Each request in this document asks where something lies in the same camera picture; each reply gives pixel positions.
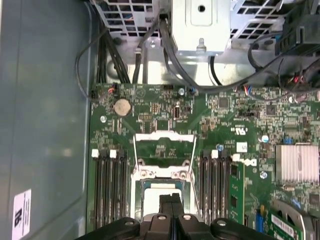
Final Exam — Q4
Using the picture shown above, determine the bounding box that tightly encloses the silver chipset heatsink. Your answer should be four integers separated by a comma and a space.
274, 143, 320, 182

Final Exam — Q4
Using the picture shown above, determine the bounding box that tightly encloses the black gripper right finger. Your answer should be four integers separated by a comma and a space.
172, 192, 273, 240

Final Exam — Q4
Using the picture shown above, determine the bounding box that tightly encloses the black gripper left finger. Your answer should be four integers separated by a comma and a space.
82, 194, 174, 240

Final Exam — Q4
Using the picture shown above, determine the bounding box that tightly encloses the black plastic bracket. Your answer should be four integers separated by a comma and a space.
273, 0, 320, 57

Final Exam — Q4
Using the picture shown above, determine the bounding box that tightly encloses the thin black wire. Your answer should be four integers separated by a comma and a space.
74, 27, 108, 101
246, 29, 320, 76

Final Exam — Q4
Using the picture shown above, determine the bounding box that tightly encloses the graphics card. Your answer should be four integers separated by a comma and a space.
264, 198, 320, 240

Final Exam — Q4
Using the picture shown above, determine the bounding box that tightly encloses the silver drive cage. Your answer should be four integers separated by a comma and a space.
94, 0, 287, 57

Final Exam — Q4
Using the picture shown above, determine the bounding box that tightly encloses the silver CPU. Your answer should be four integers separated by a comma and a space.
142, 180, 186, 218

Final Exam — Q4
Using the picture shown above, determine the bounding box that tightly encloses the short black cable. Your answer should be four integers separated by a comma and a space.
208, 55, 223, 86

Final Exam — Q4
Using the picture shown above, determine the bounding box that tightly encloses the metal socket cover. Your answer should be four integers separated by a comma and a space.
133, 129, 198, 180

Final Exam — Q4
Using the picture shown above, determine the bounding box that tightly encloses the blue expansion slot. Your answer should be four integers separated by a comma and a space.
256, 204, 266, 235

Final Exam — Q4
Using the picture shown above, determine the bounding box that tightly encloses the CPU socket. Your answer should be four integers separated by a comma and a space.
129, 163, 201, 226

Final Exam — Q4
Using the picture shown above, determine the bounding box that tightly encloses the RAM slot black clip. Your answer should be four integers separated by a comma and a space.
219, 149, 230, 220
102, 149, 112, 226
118, 149, 131, 220
201, 149, 212, 225

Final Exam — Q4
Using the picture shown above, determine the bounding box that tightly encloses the black power cable bundle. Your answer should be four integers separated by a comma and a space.
84, 0, 132, 85

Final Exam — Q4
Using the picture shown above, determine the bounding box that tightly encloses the green motherboard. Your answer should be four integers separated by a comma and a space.
86, 82, 320, 240

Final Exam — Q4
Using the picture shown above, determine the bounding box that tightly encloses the metal locking lever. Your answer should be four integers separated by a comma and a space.
189, 171, 203, 220

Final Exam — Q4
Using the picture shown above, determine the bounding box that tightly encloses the silver coin cell battery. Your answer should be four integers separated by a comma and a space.
114, 98, 132, 117

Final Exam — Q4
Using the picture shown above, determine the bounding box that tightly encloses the green RAM stick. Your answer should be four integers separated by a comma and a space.
228, 161, 246, 226

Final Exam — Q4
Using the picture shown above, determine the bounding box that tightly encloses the black cable with tie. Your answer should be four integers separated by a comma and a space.
131, 14, 162, 85

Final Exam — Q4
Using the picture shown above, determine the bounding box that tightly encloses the thick black cable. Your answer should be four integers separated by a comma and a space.
158, 12, 320, 95

